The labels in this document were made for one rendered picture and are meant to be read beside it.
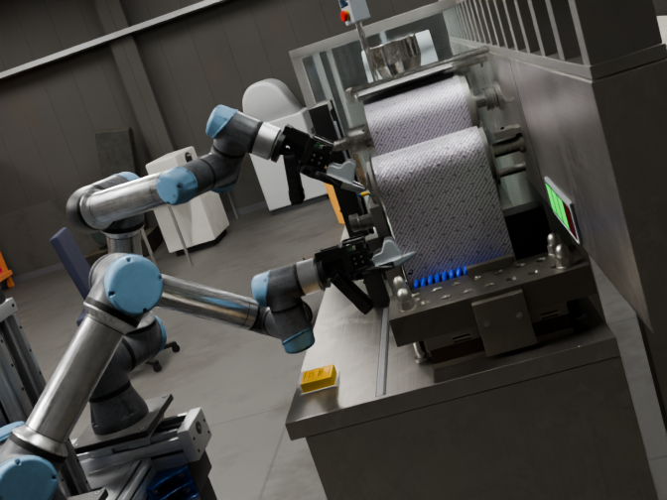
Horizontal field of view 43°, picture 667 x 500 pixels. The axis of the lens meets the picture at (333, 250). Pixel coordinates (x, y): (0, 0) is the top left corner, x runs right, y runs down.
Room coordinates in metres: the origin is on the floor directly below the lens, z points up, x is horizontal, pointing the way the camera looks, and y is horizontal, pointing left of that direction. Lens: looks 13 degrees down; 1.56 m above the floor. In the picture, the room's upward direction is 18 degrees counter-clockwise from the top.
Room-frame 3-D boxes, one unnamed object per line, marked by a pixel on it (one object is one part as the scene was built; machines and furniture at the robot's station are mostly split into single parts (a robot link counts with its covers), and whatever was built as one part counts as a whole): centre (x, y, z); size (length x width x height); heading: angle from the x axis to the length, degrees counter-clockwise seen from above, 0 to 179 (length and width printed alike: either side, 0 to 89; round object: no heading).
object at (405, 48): (2.54, -0.36, 1.50); 0.14 x 0.14 x 0.06
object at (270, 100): (9.95, 0.13, 0.75); 0.76 x 0.64 x 1.50; 79
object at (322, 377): (1.72, 0.12, 0.91); 0.07 x 0.07 x 0.02; 81
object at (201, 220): (9.36, 1.37, 0.53); 2.24 x 0.56 x 1.06; 169
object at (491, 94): (2.05, -0.47, 1.34); 0.07 x 0.07 x 0.07; 81
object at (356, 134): (2.09, -0.15, 1.34); 0.06 x 0.06 x 0.06; 81
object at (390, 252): (1.77, -0.12, 1.11); 0.09 x 0.03 x 0.06; 80
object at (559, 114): (2.42, -0.68, 1.29); 3.10 x 0.28 x 0.30; 171
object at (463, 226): (1.77, -0.25, 1.11); 0.23 x 0.01 x 0.18; 81
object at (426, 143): (1.95, -0.28, 1.16); 0.39 x 0.23 x 0.51; 171
